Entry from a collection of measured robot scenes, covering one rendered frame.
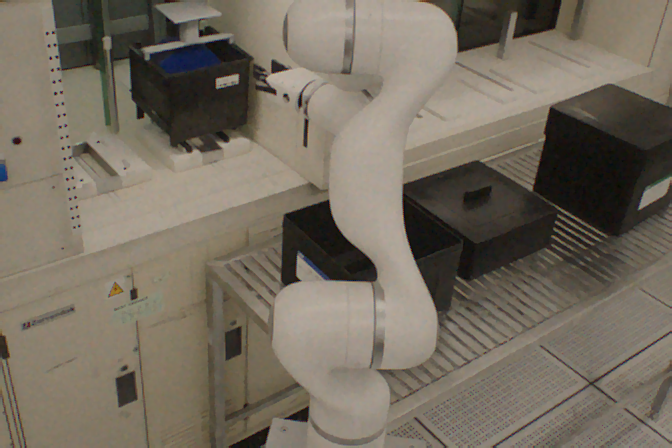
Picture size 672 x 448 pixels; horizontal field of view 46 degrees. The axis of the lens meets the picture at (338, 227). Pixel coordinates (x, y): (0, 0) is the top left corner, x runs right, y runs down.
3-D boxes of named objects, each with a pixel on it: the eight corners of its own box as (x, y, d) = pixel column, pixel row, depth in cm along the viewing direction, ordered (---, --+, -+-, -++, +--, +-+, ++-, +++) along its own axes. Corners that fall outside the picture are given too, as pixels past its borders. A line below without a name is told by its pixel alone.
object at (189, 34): (165, 160, 188) (162, 35, 169) (126, 122, 200) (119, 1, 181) (251, 136, 201) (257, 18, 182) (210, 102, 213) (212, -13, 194)
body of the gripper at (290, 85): (295, 123, 153) (262, 102, 160) (336, 111, 159) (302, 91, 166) (297, 87, 149) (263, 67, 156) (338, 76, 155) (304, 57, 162)
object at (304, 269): (277, 278, 176) (280, 214, 166) (375, 242, 190) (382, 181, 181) (352, 352, 158) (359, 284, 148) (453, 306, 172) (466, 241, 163)
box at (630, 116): (617, 238, 200) (646, 150, 186) (527, 189, 217) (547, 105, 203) (674, 203, 216) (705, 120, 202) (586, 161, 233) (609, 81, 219)
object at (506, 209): (468, 281, 180) (478, 234, 173) (387, 220, 199) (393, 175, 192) (554, 244, 195) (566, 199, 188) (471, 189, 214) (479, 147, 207)
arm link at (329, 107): (339, 73, 151) (302, 98, 148) (385, 98, 143) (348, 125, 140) (347, 107, 157) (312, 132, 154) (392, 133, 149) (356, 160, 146)
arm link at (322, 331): (391, 446, 115) (411, 321, 102) (263, 444, 113) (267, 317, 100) (384, 386, 125) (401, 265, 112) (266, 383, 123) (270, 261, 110)
